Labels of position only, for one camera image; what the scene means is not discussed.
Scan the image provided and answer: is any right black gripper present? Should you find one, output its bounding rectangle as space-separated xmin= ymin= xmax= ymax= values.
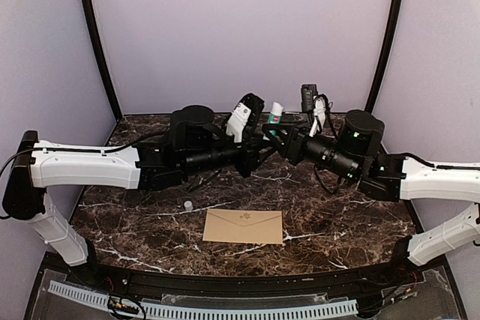
xmin=262 ymin=120 xmax=361 ymax=181

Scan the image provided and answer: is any green white glue stick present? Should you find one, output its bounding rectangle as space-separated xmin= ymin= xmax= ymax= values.
xmin=268 ymin=102 xmax=284 ymax=124

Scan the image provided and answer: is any brown kraft paper envelope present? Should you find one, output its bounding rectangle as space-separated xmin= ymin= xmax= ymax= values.
xmin=202 ymin=209 xmax=283 ymax=245

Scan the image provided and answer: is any white glue stick cap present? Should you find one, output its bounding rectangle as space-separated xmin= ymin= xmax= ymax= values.
xmin=184 ymin=201 xmax=194 ymax=211

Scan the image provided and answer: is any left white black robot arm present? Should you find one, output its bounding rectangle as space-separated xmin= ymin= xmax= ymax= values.
xmin=1 ymin=103 xmax=274 ymax=287

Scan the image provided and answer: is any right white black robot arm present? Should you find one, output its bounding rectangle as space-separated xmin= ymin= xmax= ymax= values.
xmin=262 ymin=109 xmax=479 ymax=286

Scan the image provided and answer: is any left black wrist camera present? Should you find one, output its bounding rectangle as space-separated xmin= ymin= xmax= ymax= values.
xmin=226 ymin=93 xmax=265 ymax=144

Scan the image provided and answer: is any black curved front rail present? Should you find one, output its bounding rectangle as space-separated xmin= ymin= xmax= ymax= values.
xmin=39 ymin=250 xmax=447 ymax=301

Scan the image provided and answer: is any right black frame post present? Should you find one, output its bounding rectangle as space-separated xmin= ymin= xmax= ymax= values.
xmin=364 ymin=0 xmax=402 ymax=114

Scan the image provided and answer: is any black frame post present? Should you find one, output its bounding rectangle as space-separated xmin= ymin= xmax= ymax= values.
xmin=364 ymin=0 xmax=402 ymax=114
xmin=81 ymin=0 xmax=123 ymax=122

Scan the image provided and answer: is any white slotted cable duct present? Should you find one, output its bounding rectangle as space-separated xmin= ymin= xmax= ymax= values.
xmin=48 ymin=280 xmax=359 ymax=319

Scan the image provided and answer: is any left black frame post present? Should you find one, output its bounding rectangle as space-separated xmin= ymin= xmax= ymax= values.
xmin=81 ymin=0 xmax=123 ymax=122

